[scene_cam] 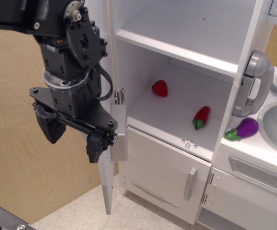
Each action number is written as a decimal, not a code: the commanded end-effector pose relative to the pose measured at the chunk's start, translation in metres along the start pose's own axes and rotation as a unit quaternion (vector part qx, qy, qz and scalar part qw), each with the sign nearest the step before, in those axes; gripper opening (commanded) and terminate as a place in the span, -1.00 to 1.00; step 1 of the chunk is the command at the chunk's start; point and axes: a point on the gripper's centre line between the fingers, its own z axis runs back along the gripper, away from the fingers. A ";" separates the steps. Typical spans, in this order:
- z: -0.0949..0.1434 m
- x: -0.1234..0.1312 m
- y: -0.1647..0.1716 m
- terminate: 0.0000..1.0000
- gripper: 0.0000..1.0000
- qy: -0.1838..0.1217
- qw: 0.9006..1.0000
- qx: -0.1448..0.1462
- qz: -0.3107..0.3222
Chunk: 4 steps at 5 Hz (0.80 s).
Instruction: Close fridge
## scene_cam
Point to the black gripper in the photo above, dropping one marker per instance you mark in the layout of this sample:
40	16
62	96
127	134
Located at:
75	107

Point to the white fridge door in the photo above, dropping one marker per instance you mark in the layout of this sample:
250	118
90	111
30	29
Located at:
164	175
118	151

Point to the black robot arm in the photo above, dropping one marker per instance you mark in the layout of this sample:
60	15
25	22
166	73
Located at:
71	48

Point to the white toy fridge cabinet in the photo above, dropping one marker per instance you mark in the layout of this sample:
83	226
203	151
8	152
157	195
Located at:
200	48

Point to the red toy strawberry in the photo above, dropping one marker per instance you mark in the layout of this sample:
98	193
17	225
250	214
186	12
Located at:
160	88

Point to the red toy chili pepper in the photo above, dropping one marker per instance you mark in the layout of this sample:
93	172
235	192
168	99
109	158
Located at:
201	118

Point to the purple toy eggplant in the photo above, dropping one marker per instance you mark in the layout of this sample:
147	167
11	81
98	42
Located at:
247	128

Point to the white toy kitchen counter unit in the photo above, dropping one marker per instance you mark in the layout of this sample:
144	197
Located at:
241	193

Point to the grey toy telephone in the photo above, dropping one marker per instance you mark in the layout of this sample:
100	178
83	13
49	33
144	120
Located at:
255	85

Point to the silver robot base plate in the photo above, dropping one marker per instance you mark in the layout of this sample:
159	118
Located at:
8	221

